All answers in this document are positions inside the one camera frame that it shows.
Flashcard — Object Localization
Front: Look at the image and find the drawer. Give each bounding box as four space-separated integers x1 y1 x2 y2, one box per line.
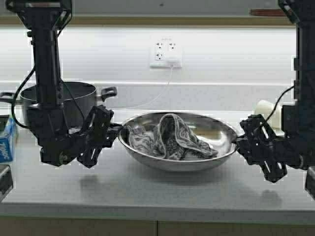
0 217 157 236
157 221 315 236

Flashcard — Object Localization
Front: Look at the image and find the right robot base rail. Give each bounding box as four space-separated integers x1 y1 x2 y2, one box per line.
305 166 315 199

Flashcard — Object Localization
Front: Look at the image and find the white paper cup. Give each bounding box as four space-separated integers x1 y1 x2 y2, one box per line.
254 100 282 129

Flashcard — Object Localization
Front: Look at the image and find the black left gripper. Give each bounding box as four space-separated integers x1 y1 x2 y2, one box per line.
77 105 123 168

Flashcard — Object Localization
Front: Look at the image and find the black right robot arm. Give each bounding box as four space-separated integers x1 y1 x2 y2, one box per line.
234 0 315 183

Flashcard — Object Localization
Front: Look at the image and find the left lower drawer front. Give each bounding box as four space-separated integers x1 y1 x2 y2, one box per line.
0 217 157 236

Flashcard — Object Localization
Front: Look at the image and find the blue Ziploc box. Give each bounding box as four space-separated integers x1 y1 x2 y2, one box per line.
0 115 18 163

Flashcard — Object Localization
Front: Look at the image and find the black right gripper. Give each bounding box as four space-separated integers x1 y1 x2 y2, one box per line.
232 114 287 182

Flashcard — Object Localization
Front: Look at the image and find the middle lower drawer front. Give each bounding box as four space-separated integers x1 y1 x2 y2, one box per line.
157 221 315 236

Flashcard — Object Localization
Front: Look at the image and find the left robot base rail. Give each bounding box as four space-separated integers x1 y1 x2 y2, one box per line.
0 164 13 202

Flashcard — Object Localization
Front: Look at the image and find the white wall outlet plate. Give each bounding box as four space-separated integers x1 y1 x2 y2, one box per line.
149 37 183 69

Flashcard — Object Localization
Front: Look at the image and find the grey patterned cloth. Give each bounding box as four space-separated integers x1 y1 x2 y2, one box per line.
125 113 218 161

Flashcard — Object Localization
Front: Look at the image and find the black cooking pot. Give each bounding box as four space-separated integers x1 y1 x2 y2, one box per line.
15 82 118 128

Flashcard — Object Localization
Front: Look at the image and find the stainless steel bowl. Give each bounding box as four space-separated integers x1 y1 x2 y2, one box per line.
119 111 238 173

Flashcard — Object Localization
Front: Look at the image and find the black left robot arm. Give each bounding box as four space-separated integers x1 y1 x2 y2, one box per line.
5 0 122 168

